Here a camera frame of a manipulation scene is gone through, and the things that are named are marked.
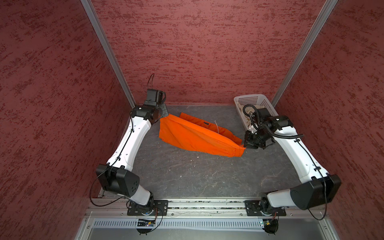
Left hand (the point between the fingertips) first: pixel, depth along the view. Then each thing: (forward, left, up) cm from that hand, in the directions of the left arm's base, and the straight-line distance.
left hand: (160, 113), depth 79 cm
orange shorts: (-5, -19, -11) cm, 23 cm away
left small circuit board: (-47, +5, -30) cm, 56 cm away
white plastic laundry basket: (+35, -69, -20) cm, 80 cm away
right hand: (-17, -45, -7) cm, 49 cm away
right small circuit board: (-46, -58, -29) cm, 79 cm away
